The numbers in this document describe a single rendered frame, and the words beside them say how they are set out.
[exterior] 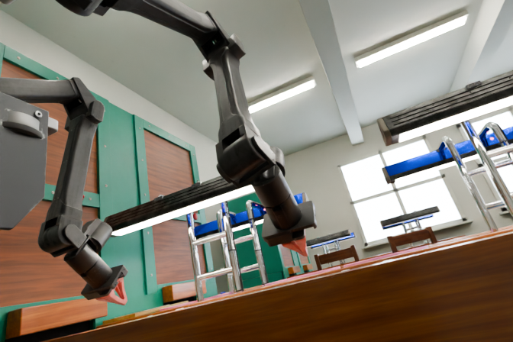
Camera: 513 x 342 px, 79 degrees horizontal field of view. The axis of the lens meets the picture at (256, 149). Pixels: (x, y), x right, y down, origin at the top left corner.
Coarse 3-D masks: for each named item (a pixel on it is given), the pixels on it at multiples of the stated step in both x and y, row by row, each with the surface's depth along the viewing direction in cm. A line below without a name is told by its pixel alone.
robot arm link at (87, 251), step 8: (88, 240) 77; (80, 248) 73; (88, 248) 74; (96, 248) 78; (64, 256) 73; (72, 256) 72; (80, 256) 72; (88, 256) 73; (96, 256) 76; (72, 264) 72; (80, 264) 72; (88, 264) 73; (80, 272) 73
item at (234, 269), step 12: (228, 216) 111; (192, 228) 115; (228, 228) 109; (192, 240) 113; (204, 240) 111; (228, 240) 107; (192, 252) 111; (192, 264) 110; (204, 276) 107; (240, 276) 103; (240, 288) 102
